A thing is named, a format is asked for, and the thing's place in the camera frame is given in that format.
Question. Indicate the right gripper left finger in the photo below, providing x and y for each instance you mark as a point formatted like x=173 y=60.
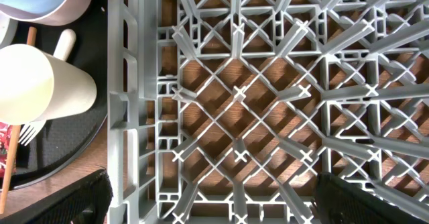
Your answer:
x=85 y=201

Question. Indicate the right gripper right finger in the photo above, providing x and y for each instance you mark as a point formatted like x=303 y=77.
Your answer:
x=337 y=201

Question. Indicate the cream white cup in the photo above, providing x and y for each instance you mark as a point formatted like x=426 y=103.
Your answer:
x=36 y=86

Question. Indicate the pink bowl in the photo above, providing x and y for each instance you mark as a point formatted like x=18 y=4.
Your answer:
x=67 y=12

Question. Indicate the grey plate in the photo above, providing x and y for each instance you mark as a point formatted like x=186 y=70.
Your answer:
x=8 y=30

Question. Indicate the grey dishwasher rack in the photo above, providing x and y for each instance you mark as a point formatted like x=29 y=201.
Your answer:
x=226 y=111

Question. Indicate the round black serving tray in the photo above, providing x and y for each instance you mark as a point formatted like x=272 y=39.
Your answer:
x=62 y=140

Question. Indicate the wooden chopstick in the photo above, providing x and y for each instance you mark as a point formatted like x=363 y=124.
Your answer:
x=10 y=163

